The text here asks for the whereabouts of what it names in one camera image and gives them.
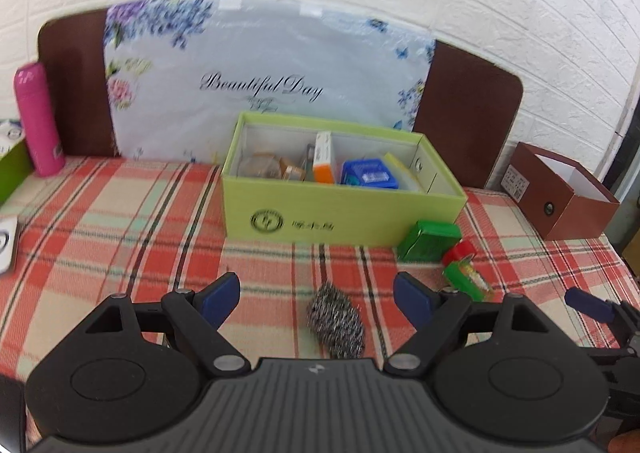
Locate pink thermos bottle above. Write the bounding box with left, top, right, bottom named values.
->
left=14, top=62, right=67, bottom=178

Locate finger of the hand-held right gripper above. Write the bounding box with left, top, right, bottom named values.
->
left=564, top=287, right=628, bottom=325

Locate white plastic device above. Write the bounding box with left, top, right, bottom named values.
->
left=0, top=215, right=20, bottom=275

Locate red tape roll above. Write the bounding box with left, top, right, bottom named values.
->
left=442, top=240, right=477, bottom=267

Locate bright blue plastic box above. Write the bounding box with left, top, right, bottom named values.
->
left=340, top=157, right=400, bottom=190

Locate steel wool scrubber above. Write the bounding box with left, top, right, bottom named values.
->
left=305, top=281, right=367, bottom=360

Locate yellow-green and white box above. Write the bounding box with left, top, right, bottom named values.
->
left=382, top=152, right=426, bottom=192

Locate white printed packet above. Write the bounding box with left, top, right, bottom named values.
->
left=0, top=118, right=26, bottom=154

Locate brown cardboard box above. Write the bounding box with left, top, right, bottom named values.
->
left=502, top=141, right=621, bottom=242

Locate brown wooden headboard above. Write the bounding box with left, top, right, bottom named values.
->
left=37, top=8, right=525, bottom=189

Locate red plaid blanket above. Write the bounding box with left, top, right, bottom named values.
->
left=0, top=155, right=640, bottom=453

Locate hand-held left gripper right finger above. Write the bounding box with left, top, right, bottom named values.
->
left=383, top=271, right=551, bottom=377

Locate pale door frame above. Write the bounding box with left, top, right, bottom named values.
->
left=602, top=83, right=640, bottom=246

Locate olive green open box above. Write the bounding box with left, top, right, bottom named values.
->
left=0, top=138, right=31, bottom=206

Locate light green cardboard box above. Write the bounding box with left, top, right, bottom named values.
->
left=221, top=112, right=469, bottom=249

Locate small brown barcode box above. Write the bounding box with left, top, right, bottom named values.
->
left=279, top=157, right=307, bottom=182

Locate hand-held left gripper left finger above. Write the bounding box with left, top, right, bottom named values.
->
left=82, top=271, right=252, bottom=377

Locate green tin box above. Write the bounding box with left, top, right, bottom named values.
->
left=397, top=220, right=464, bottom=263

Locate floral plastic-wrapped bedding pack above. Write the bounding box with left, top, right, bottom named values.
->
left=102, top=0, right=436, bottom=165

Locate orange and white medicine box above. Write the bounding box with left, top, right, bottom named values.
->
left=312, top=131, right=335, bottom=184

